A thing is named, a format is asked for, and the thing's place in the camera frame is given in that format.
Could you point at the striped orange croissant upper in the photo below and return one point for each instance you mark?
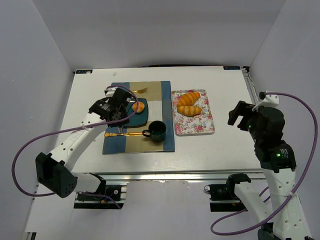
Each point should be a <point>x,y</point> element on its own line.
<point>188,99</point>

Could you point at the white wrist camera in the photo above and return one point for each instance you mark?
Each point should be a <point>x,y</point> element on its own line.
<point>266,100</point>
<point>109,91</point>

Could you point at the aluminium front rail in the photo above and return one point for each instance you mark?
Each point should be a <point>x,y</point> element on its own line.
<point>206,176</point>

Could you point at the striped orange croissant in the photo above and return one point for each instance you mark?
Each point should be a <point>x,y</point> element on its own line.
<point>188,110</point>
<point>188,99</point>

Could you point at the floral rectangular tray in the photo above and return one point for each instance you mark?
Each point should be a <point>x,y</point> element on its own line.
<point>199,124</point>

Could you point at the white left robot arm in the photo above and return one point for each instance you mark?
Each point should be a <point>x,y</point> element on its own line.
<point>55,169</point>

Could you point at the teal square plate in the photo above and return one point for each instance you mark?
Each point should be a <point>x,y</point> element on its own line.
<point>139,119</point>

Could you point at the gold spoon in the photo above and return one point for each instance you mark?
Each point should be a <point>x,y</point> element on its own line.
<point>128,134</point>

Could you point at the blue beige placemat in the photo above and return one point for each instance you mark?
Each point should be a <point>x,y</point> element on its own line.
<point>160,108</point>

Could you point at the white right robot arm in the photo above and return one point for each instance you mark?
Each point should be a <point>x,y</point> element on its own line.
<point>277,160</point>

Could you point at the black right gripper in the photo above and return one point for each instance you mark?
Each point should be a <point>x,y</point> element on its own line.
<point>241,116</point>

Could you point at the blue table label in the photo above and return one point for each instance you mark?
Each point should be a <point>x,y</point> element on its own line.
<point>231,68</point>
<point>83,71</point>

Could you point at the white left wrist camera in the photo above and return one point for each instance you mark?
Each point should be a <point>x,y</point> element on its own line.
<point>109,91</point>

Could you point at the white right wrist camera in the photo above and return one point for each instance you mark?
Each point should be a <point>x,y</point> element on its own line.
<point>266,100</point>

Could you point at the aluminium side rail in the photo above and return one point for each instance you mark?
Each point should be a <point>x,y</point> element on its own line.
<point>250,85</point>

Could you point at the blue table label right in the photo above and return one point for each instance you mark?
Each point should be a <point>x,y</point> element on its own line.
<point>231,68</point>

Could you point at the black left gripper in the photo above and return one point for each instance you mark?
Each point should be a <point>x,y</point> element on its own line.
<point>117,116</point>

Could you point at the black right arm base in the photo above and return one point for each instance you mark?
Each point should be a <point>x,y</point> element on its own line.
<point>226,191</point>

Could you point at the striped orange croissant lower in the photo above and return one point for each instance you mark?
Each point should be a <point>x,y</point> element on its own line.
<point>188,110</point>

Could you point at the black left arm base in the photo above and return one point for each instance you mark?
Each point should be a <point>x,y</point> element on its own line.
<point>116,192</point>

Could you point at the blue table label left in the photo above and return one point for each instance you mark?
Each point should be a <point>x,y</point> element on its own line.
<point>83,71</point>

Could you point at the dark teal mug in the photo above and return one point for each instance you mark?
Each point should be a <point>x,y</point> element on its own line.
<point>156,131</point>

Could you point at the gold fork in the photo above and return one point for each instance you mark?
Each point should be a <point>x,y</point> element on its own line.
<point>140,91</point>

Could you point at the round orange bun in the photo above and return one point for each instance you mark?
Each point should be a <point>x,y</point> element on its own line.
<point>138,107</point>

